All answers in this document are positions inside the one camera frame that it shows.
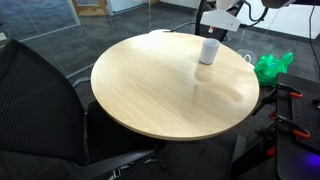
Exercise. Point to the black mesh office chair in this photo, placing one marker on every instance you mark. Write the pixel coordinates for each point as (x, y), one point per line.
(36, 110)

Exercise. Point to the green plastic bag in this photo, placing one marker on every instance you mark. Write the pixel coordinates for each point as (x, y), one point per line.
(270, 70)

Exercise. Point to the white cup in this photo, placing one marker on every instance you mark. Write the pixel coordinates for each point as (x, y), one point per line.
(209, 51)

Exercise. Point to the red marker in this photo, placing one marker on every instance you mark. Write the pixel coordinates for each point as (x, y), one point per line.
(211, 29)

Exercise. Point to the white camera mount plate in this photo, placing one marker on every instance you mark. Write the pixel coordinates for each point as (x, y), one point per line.
(220, 19)

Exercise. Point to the wooden shelf unit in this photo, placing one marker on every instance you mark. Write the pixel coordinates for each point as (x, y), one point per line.
(90, 11)

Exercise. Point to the black equipment cart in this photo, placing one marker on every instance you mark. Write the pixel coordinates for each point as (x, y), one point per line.
(290, 156)

